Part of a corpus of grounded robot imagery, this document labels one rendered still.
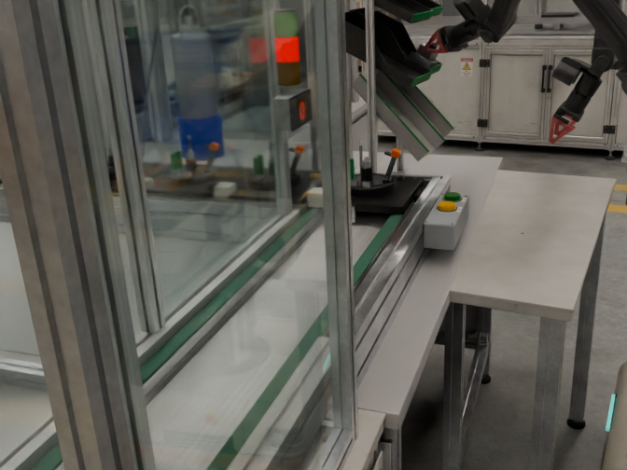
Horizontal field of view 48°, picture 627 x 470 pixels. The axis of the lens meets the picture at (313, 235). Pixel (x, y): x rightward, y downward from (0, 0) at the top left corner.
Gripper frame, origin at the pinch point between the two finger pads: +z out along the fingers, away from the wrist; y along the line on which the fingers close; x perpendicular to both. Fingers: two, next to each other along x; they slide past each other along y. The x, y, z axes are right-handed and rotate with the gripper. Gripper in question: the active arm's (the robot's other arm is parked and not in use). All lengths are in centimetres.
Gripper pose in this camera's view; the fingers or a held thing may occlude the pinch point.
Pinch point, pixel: (429, 49)
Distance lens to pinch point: 212.4
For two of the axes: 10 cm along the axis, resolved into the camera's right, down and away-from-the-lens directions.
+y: -6.3, 2.4, -7.4
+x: 3.3, 9.4, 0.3
